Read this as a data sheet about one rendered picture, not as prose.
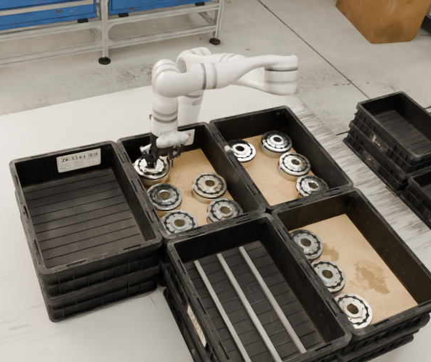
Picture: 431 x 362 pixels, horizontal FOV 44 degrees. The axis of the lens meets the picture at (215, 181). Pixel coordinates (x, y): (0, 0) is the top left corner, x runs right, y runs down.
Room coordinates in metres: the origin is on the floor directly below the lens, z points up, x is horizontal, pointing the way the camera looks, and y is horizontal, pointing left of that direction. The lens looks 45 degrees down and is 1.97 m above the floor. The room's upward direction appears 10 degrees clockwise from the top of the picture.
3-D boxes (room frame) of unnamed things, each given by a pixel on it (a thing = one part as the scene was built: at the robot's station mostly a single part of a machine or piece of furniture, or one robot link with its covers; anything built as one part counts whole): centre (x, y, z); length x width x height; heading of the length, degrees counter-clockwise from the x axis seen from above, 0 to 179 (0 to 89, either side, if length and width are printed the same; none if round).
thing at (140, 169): (1.11, 0.19, 0.88); 0.10 x 0.10 x 0.01
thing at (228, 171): (1.06, 0.08, 0.87); 0.40 x 0.30 x 0.11; 33
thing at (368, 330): (0.88, -0.39, 0.92); 0.40 x 0.30 x 0.02; 33
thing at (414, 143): (1.98, -0.81, 0.37); 0.40 x 0.30 x 0.45; 36
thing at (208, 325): (0.72, -0.14, 0.92); 0.40 x 0.30 x 0.02; 33
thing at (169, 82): (1.13, 0.13, 1.18); 0.14 x 0.09 x 0.07; 112
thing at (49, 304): (0.90, 0.33, 0.76); 0.40 x 0.30 x 0.12; 33
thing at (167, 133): (1.11, 0.16, 1.04); 0.11 x 0.09 x 0.06; 33
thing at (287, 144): (1.36, -0.18, 0.86); 0.10 x 0.10 x 0.01
